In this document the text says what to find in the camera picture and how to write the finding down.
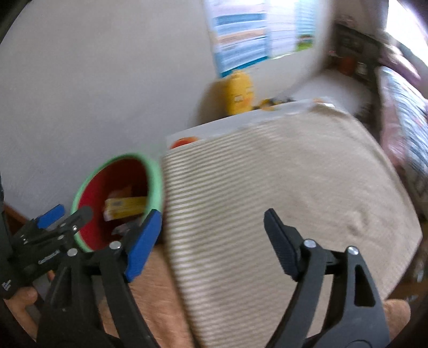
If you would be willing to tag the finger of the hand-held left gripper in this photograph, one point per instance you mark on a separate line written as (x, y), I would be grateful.
(78, 219)
(50, 216)

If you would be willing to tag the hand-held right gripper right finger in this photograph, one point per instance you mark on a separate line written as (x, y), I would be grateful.
(281, 244)

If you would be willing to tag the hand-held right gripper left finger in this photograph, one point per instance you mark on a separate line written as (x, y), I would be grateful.
(143, 244)

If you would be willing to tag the yellow cardboard box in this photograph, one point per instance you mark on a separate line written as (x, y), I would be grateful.
(125, 207)

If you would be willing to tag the green bin with red inside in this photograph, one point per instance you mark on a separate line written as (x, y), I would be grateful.
(117, 174)

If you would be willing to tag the person's left hand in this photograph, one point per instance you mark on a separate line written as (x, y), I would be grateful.
(21, 301)

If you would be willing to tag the beige checked tablecloth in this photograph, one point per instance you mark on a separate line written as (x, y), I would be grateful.
(284, 167)

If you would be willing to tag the orange round sticker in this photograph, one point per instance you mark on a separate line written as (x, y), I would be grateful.
(183, 143)

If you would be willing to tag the yellow duck toy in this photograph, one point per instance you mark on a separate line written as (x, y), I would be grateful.
(239, 92)

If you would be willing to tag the blue plaid bed blanket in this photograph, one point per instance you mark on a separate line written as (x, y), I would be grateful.
(408, 127)

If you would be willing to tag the red bucket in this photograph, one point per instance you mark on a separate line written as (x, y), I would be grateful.
(347, 65)

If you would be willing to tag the dark metal shelf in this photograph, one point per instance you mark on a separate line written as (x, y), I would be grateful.
(357, 40)

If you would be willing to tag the pink pillow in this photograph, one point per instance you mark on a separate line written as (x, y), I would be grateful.
(399, 60)

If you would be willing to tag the bright window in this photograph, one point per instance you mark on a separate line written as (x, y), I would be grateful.
(408, 16)

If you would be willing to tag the blue alphabet wall poster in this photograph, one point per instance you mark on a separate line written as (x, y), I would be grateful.
(237, 36)

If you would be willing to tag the white chart wall poster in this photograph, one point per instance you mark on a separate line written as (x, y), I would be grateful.
(281, 26)

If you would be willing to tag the green chart wall poster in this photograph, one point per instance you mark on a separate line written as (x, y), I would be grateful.
(305, 23)

